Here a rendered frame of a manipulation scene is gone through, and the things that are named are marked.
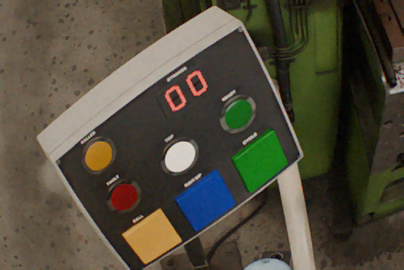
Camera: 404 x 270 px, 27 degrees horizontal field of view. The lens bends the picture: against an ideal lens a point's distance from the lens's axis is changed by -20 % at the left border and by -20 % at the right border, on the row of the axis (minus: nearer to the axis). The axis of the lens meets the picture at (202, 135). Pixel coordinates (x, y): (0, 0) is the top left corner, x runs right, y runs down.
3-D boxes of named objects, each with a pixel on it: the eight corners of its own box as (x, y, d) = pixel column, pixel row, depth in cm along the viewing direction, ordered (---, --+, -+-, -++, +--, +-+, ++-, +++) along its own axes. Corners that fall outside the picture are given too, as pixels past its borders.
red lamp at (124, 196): (143, 208, 143) (139, 199, 139) (114, 213, 142) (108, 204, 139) (138, 189, 144) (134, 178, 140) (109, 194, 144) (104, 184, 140)
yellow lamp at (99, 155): (117, 168, 137) (113, 156, 133) (88, 174, 137) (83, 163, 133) (114, 148, 138) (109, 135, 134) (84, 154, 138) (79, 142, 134)
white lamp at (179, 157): (200, 169, 144) (197, 157, 140) (166, 176, 144) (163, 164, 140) (195, 148, 145) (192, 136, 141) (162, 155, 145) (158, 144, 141)
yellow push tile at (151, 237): (182, 240, 149) (162, 210, 144) (145, 265, 148) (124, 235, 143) (177, 234, 151) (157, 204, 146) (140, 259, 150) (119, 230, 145)
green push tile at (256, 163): (289, 164, 153) (273, 129, 149) (250, 194, 152) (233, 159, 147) (283, 158, 155) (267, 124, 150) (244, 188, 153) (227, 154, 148)
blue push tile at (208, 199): (237, 203, 151) (218, 170, 146) (196, 232, 150) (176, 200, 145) (231, 198, 153) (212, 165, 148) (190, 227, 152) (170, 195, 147)
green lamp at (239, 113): (257, 126, 146) (256, 114, 142) (225, 133, 146) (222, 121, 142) (252, 106, 147) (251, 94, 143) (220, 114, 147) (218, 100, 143)
